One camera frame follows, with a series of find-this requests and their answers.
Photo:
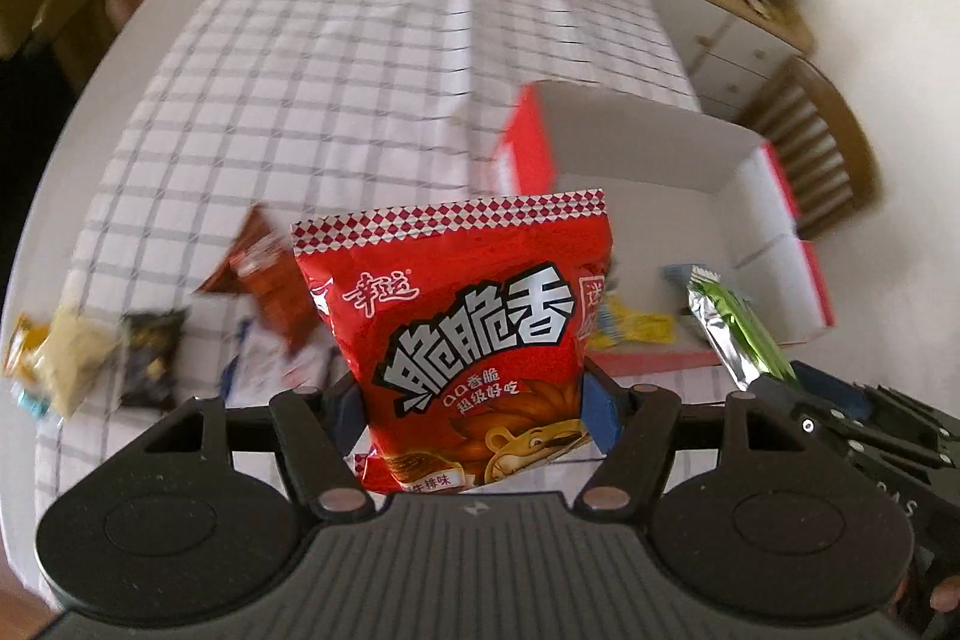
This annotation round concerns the white blue snack packet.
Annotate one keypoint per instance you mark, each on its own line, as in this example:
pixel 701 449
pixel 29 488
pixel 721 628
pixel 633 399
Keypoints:
pixel 259 370

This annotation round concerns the black snack packet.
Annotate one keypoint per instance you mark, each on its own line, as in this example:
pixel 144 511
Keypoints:
pixel 154 359

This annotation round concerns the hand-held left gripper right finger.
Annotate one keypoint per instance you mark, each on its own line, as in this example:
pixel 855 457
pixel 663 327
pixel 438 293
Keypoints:
pixel 604 419

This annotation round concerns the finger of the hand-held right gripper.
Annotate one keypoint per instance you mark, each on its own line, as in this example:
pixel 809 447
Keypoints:
pixel 840 434
pixel 829 381

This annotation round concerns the small light blue packet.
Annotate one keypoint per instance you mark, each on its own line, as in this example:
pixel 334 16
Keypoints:
pixel 31 401

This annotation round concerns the cream snack packet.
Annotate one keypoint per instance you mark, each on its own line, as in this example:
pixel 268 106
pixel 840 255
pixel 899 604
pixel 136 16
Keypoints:
pixel 75 359

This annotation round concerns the person's right hand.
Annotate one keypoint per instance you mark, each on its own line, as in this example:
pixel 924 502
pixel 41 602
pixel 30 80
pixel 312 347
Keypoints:
pixel 943 599

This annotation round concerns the green snack packet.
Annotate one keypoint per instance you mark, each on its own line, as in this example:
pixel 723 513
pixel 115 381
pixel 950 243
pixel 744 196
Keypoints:
pixel 731 329

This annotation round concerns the white wooden cabinet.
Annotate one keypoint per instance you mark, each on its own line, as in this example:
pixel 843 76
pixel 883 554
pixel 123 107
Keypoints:
pixel 727 48

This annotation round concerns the small orange packet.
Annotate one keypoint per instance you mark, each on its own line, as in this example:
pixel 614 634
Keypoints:
pixel 26 347

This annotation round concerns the yellow snack packet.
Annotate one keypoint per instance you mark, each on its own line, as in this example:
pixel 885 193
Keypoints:
pixel 637 321

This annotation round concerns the dark red snack packet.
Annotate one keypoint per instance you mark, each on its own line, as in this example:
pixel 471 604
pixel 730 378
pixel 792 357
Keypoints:
pixel 262 269

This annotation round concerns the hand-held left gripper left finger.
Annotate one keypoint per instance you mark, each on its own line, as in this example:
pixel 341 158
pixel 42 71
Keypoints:
pixel 343 419

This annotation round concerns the checkered tablecloth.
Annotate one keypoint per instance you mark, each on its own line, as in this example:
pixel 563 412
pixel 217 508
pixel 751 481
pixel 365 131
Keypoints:
pixel 285 85

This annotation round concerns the red cardboard box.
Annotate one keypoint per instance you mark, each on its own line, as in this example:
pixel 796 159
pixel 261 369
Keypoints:
pixel 637 145

